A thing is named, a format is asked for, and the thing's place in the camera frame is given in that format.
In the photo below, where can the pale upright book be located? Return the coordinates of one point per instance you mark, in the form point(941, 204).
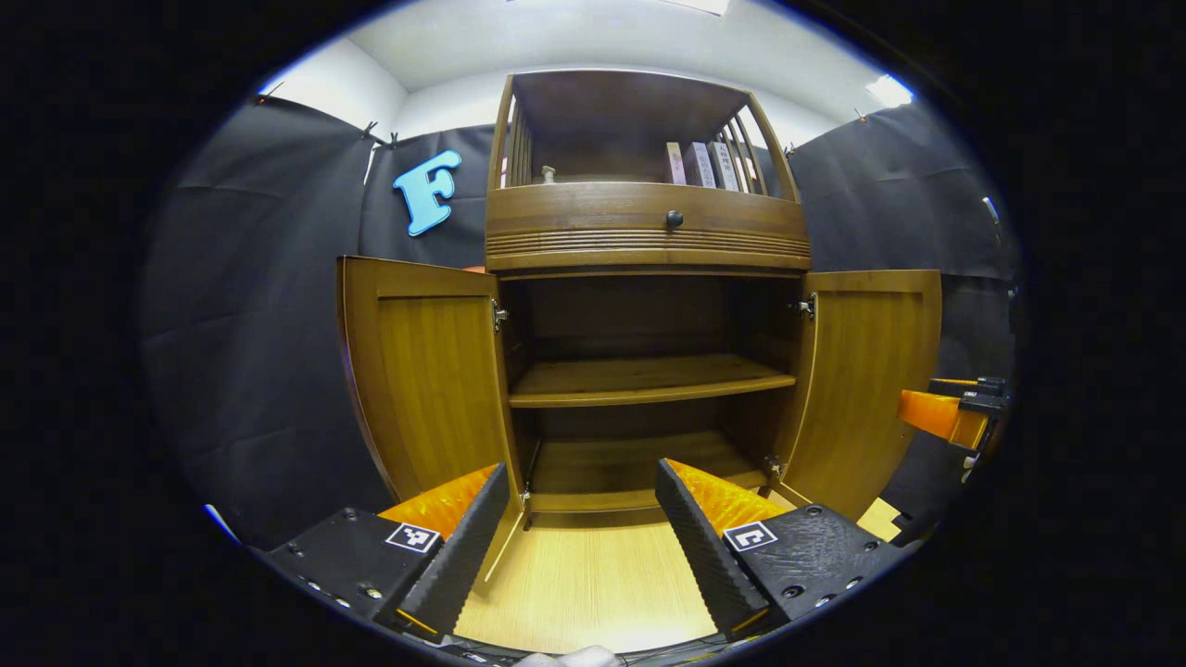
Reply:
point(675, 164)

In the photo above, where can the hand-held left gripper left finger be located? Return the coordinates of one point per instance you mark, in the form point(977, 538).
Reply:
point(463, 556)

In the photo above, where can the grey upright book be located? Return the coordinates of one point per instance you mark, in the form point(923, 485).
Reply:
point(700, 165)
point(724, 165)

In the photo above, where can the metal door hinge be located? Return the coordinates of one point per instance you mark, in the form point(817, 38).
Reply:
point(499, 315)
point(525, 496)
point(774, 466)
point(804, 306)

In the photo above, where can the wooden inner shelf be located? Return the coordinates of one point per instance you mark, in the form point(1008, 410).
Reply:
point(649, 380)

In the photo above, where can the black backdrop cloth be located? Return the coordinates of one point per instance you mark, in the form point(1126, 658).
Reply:
point(278, 324)

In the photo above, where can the wooden shoe cabinet door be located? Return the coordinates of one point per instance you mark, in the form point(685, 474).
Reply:
point(426, 389)
point(866, 389)

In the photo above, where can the black round drawer knob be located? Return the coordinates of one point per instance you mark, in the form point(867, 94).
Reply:
point(674, 220)

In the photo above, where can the white soft object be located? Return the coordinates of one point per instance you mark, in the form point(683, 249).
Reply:
point(567, 658)

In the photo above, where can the ceiling light panel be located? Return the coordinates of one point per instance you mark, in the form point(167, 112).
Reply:
point(700, 5)
point(888, 91)

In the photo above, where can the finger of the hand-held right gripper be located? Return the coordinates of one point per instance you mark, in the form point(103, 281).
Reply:
point(936, 415)
point(968, 386)

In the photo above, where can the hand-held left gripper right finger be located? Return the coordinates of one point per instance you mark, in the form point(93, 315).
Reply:
point(709, 556)

